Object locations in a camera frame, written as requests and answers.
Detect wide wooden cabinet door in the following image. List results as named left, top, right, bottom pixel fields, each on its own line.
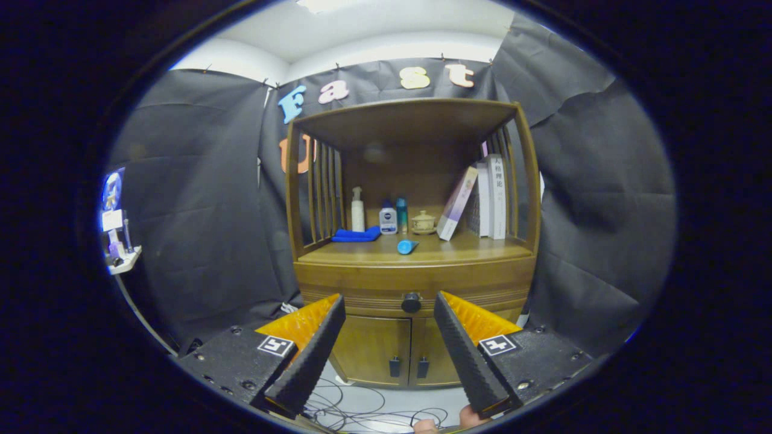
left=331, top=315, right=413, bottom=386

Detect black backdrop cloth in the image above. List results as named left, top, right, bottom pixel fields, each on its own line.
left=106, top=12, right=676, bottom=356

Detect black cables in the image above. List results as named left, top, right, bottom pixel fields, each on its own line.
left=302, top=380, right=450, bottom=433

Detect folded blue cloth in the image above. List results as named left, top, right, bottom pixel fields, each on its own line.
left=331, top=226, right=382, bottom=243

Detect wooden cabinet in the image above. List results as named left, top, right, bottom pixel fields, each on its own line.
left=285, top=98, right=542, bottom=388

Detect wooden countertop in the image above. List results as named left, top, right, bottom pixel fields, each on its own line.
left=297, top=231, right=534, bottom=264

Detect white wall shelf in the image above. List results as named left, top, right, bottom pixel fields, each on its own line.
left=107, top=244, right=143, bottom=276

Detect narrow wooden cabinet door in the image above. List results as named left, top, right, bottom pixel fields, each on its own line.
left=409, top=316, right=465, bottom=386

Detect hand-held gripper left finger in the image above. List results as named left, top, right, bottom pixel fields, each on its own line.
left=177, top=294, right=347, bottom=418

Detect wooden drawer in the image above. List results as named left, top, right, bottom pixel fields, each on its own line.
left=294, top=256, right=537, bottom=319

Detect purple and white book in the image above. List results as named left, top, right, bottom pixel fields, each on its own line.
left=437, top=166, right=478, bottom=242

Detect grey patterned book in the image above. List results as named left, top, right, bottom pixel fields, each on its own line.
left=467, top=162, right=490, bottom=237

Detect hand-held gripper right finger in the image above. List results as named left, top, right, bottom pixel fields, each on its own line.
left=434, top=291, right=595, bottom=418

